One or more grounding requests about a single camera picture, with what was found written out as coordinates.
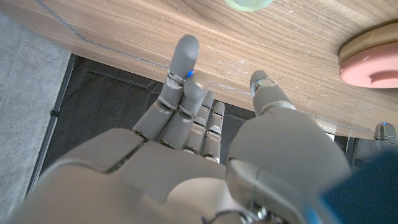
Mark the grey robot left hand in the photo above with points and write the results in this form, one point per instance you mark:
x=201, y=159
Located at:
x=385, y=131

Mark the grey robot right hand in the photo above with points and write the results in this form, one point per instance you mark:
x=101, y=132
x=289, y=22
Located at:
x=174, y=180

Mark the coral red toy disc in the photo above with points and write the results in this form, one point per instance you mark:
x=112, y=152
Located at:
x=373, y=70

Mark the green toy disc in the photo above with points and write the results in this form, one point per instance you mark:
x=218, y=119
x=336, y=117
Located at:
x=248, y=4

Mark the orange toy disc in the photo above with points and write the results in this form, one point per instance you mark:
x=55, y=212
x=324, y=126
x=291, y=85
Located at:
x=363, y=40

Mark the white power strip box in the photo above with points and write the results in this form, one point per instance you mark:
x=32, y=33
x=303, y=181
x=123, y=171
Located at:
x=330, y=136

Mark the black backdrop curtain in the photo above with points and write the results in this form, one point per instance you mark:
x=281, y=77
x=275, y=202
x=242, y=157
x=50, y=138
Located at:
x=102, y=102

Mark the black backdrop stand pole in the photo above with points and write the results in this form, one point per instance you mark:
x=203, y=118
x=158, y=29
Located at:
x=54, y=113

